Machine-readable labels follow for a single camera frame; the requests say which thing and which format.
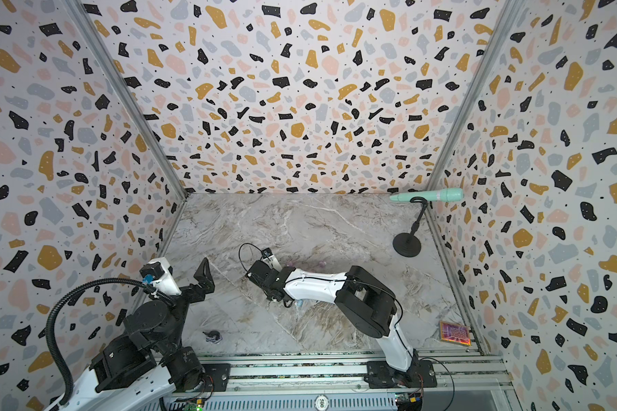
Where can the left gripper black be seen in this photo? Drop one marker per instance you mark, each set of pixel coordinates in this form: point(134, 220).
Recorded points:
point(208, 282)

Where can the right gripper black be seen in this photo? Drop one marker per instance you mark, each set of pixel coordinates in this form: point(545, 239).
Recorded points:
point(260, 275)

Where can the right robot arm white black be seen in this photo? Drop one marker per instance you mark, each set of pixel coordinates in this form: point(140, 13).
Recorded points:
point(367, 303)

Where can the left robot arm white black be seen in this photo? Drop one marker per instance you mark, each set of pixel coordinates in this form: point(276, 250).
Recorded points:
point(148, 362)

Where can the black microphone stand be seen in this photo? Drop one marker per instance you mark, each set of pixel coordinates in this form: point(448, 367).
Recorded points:
point(407, 244)

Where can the pink orange card box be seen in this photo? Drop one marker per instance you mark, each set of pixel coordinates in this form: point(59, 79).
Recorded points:
point(455, 333)

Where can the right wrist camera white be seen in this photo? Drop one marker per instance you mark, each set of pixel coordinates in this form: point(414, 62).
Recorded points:
point(269, 258)

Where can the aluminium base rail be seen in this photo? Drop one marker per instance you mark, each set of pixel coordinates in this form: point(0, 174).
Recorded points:
point(447, 380)

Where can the poker chip on rail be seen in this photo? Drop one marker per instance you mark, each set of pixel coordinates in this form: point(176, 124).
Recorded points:
point(321, 403)

